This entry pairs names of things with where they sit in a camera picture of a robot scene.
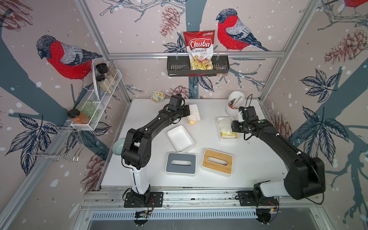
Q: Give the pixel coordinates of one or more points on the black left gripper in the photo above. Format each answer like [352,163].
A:
[187,110]

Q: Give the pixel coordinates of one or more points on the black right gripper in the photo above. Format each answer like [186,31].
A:
[234,126]

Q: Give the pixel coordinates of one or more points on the grey tissue box lid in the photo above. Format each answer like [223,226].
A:
[181,163]

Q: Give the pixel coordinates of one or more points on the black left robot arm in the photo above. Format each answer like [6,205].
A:
[136,151]

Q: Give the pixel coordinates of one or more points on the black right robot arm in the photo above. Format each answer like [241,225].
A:
[305,176]

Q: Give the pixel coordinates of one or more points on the bamboo tissue box lid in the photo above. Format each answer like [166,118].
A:
[217,162]

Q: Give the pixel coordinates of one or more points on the white utensil holder cup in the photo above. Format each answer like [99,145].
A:
[235,101]

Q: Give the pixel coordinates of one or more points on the floral ceramic bowl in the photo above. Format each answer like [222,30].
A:
[157,97]

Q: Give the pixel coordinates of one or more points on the red Chuba chips bag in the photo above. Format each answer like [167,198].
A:
[200,48]

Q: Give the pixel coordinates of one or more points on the pale green bowl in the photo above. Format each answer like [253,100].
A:
[117,148]

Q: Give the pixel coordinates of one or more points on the spice jar black lid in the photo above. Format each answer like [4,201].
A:
[104,84]
[103,69]

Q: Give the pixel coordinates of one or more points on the green glass cup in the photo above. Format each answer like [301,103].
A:
[88,108]

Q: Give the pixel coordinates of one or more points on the orange jar black lid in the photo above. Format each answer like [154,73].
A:
[77,117]

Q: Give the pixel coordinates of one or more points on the black wall basket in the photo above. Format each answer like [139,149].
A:
[180,67]

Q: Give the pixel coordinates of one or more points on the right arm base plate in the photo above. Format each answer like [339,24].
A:
[248,198]

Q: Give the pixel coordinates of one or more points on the aluminium horizontal frame bar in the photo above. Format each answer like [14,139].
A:
[243,54]

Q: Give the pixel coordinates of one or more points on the white wire wall shelf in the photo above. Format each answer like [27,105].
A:
[100,98]

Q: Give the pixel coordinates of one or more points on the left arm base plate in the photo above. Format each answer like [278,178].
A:
[148,200]

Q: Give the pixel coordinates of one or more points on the chrome wire rack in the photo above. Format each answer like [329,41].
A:
[67,145]

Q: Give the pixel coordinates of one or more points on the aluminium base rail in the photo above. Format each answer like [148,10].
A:
[186,198]

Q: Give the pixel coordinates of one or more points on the aluminium frame post left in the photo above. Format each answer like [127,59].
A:
[97,36]

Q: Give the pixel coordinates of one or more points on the aluminium frame post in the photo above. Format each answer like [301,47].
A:
[97,36]
[307,15]

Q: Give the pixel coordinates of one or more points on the aluminium frame post right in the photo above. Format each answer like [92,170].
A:
[307,15]

